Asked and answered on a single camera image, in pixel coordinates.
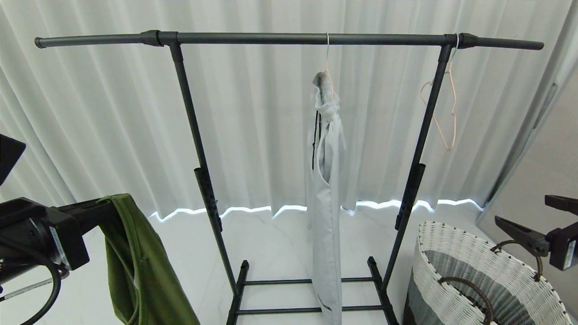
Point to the pink clothes hanger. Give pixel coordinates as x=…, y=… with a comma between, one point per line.
x=327, y=45
x=454, y=117

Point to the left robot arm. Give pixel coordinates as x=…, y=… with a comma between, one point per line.
x=64, y=273

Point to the white laundry basket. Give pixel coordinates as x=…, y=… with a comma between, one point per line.
x=456, y=253

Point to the black clothes rack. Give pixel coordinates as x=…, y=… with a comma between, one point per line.
x=293, y=38

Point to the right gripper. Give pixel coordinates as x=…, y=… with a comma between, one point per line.
x=564, y=250

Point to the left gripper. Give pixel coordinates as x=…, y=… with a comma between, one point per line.
x=67, y=239

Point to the pale grey shorts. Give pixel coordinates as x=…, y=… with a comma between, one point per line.
x=327, y=225

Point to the green long-sleeved shirt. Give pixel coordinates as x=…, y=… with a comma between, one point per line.
x=144, y=271

